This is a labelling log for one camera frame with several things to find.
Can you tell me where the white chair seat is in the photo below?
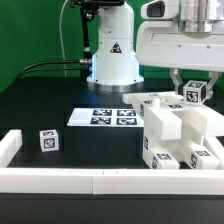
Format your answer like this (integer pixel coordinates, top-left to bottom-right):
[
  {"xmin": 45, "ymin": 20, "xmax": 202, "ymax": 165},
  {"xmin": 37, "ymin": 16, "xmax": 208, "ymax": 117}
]
[{"xmin": 143, "ymin": 130, "xmax": 211, "ymax": 162}]

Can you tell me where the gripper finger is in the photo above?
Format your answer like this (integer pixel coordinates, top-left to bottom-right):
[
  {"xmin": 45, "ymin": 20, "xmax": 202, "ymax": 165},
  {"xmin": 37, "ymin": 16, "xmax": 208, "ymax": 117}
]
[
  {"xmin": 170, "ymin": 68, "xmax": 183, "ymax": 95},
  {"xmin": 206, "ymin": 71, "xmax": 222, "ymax": 99}
]

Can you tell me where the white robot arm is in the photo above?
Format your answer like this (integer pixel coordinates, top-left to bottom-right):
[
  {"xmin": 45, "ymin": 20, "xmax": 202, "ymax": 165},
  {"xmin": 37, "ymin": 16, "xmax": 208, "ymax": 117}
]
[{"xmin": 88, "ymin": 0, "xmax": 224, "ymax": 104}]

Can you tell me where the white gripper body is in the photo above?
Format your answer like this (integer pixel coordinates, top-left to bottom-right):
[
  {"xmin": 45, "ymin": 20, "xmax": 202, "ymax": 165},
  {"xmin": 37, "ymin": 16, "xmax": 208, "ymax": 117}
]
[{"xmin": 136, "ymin": 0, "xmax": 224, "ymax": 72}]

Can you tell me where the white chair back piece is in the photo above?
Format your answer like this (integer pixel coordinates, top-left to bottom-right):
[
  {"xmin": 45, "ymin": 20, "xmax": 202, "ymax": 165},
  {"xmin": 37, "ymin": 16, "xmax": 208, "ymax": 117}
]
[{"xmin": 123, "ymin": 92, "xmax": 224, "ymax": 140}]

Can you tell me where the white U-shaped fence wall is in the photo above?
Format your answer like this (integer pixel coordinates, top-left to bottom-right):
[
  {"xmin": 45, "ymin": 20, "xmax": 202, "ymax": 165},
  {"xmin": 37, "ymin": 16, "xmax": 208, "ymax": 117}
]
[{"xmin": 0, "ymin": 130, "xmax": 224, "ymax": 196}]

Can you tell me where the white marker tag sheet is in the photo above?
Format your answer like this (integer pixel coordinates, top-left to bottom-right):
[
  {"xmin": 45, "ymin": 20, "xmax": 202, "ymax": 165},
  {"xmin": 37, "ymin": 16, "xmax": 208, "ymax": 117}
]
[{"xmin": 67, "ymin": 108, "xmax": 144, "ymax": 127}]

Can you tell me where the black cable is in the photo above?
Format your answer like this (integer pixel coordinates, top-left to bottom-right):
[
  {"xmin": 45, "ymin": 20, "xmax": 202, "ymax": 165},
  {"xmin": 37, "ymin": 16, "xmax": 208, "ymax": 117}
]
[{"xmin": 14, "ymin": 59, "xmax": 92, "ymax": 81}]

